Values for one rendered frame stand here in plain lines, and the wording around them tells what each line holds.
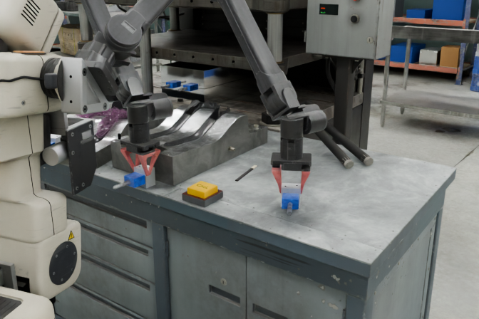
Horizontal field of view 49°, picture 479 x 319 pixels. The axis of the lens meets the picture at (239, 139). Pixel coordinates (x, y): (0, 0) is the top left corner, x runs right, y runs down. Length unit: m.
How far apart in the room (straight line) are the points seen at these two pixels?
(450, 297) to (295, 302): 1.32
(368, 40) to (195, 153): 0.84
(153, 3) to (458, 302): 1.90
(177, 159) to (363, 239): 0.58
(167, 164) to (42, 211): 0.42
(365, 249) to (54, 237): 0.71
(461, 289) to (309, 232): 1.52
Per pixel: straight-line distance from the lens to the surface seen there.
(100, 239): 1.86
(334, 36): 2.11
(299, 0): 2.33
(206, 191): 1.39
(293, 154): 1.31
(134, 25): 1.18
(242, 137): 1.75
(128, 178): 1.50
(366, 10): 2.05
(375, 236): 1.28
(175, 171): 1.51
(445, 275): 2.77
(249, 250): 1.40
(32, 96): 1.14
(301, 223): 1.31
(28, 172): 1.26
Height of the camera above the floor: 1.39
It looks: 18 degrees down
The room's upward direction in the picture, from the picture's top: straight up
